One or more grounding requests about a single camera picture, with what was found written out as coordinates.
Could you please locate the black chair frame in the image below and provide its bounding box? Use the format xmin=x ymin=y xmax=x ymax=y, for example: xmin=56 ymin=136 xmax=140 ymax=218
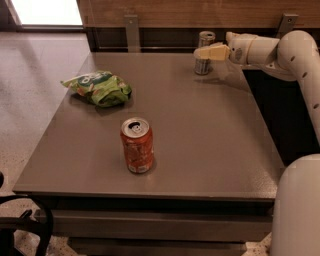
xmin=0 ymin=171 xmax=55 ymax=256

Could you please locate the grey drawer front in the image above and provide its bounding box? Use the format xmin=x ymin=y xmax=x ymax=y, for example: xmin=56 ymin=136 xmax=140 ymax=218
xmin=52 ymin=210 xmax=272 ymax=242

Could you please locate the silver redbull can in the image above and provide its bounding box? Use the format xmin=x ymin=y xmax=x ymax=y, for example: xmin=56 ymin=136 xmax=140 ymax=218
xmin=194 ymin=31 xmax=216 ymax=75

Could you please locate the metal wall bracket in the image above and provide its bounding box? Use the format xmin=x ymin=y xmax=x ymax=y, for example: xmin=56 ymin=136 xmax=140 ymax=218
xmin=276 ymin=13 xmax=299 ymax=38
xmin=124 ymin=15 xmax=141 ymax=53

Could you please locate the green chip bag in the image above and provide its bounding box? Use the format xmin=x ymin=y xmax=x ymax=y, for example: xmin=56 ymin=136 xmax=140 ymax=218
xmin=61 ymin=70 xmax=132 ymax=108

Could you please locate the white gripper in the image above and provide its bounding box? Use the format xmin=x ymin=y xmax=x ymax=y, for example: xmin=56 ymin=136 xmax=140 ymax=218
xmin=193 ymin=32 xmax=279 ymax=67

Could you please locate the red coke can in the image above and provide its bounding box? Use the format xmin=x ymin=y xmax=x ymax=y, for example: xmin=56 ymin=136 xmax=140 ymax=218
xmin=120 ymin=117 xmax=154 ymax=174

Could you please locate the left metal wall bracket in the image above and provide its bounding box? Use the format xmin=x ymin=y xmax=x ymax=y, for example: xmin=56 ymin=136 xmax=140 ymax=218
xmin=124 ymin=15 xmax=141 ymax=53

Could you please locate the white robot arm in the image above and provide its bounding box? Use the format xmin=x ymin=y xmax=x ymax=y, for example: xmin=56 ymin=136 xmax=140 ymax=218
xmin=194 ymin=30 xmax=320 ymax=256

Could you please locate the right metal wall bracket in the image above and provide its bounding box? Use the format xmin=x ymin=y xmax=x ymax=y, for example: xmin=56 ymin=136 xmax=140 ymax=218
xmin=276 ymin=13 xmax=299 ymax=38

